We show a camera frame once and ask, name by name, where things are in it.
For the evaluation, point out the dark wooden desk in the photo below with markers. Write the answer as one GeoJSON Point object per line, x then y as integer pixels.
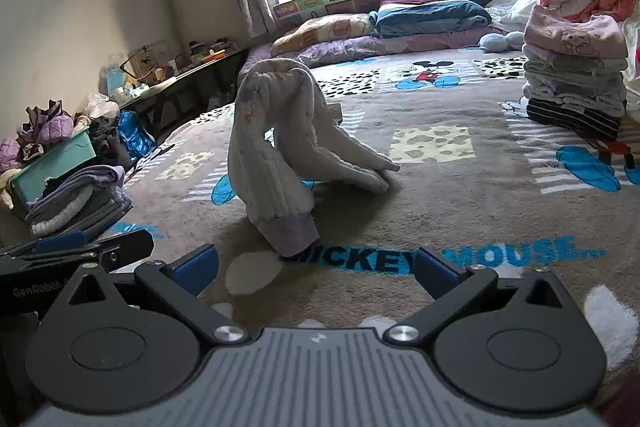
{"type": "Point", "coordinates": [195, 82]}

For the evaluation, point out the clear plastic box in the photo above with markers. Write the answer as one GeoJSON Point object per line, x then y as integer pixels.
{"type": "Point", "coordinates": [145, 62]}

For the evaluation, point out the folded grey purple clothes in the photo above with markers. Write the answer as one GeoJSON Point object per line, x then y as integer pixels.
{"type": "Point", "coordinates": [80, 202]}

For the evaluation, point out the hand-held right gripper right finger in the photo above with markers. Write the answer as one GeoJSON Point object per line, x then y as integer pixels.
{"type": "Point", "coordinates": [440, 273]}

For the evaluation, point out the teal storage box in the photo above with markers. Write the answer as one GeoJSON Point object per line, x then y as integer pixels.
{"type": "Point", "coordinates": [55, 167]}

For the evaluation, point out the white crumpled bedding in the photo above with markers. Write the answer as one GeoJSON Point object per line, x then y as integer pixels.
{"type": "Point", "coordinates": [512, 7]}

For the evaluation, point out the cartoon print pillow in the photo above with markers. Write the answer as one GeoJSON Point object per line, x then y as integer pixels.
{"type": "Point", "coordinates": [325, 32]}

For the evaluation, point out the blue plastic bag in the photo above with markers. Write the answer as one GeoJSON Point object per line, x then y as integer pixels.
{"type": "Point", "coordinates": [134, 137]}

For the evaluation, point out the stack of folded clothes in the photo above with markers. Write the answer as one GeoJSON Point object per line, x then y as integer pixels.
{"type": "Point", "coordinates": [575, 72]}

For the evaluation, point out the cartoon printed blanket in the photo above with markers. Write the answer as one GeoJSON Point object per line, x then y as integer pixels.
{"type": "Point", "coordinates": [450, 187]}

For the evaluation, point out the pile of purple clothes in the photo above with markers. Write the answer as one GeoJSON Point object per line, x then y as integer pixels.
{"type": "Point", "coordinates": [45, 127]}

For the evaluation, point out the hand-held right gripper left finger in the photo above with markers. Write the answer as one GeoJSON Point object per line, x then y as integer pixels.
{"type": "Point", "coordinates": [197, 266]}

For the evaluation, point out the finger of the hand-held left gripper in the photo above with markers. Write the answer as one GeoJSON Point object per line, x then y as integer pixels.
{"type": "Point", "coordinates": [60, 241]}
{"type": "Point", "coordinates": [131, 243]}

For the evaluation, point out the white plastic bag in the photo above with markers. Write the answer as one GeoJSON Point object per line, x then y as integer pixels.
{"type": "Point", "coordinates": [100, 106]}

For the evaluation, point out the dark crumpled clothes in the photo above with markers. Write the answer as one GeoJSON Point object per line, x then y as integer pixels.
{"type": "Point", "coordinates": [107, 142]}

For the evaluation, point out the white blue plush toy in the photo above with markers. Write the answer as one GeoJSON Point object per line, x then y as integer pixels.
{"type": "Point", "coordinates": [495, 41]}

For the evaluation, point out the purple floral quilt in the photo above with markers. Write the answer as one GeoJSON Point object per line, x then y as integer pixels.
{"type": "Point", "coordinates": [380, 47]}

